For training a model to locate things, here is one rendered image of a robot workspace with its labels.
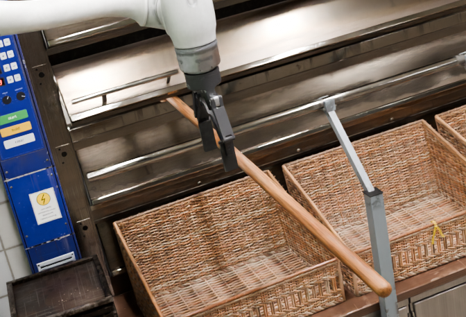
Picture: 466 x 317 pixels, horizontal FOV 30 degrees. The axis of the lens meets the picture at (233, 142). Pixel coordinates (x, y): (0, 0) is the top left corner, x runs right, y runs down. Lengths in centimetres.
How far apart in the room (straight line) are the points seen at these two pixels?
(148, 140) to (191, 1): 109
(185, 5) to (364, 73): 136
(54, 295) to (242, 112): 85
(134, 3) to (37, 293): 106
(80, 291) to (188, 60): 99
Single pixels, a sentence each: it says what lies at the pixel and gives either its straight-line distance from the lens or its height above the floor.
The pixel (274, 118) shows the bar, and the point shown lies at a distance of 246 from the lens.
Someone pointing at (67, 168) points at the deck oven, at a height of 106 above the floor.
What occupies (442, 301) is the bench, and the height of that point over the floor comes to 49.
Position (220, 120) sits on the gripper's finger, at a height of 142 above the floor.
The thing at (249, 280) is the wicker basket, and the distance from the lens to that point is 283.
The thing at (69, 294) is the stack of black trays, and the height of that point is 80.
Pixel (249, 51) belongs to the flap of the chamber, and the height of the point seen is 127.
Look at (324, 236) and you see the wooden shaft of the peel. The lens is 175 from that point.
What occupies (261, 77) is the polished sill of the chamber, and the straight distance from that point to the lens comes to 283.
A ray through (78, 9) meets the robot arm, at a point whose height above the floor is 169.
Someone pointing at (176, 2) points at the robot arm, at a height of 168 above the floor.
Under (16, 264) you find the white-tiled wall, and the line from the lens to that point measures 283.
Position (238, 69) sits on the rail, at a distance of 269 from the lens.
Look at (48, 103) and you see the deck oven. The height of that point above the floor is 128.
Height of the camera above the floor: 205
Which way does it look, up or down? 22 degrees down
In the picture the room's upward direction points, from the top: 11 degrees counter-clockwise
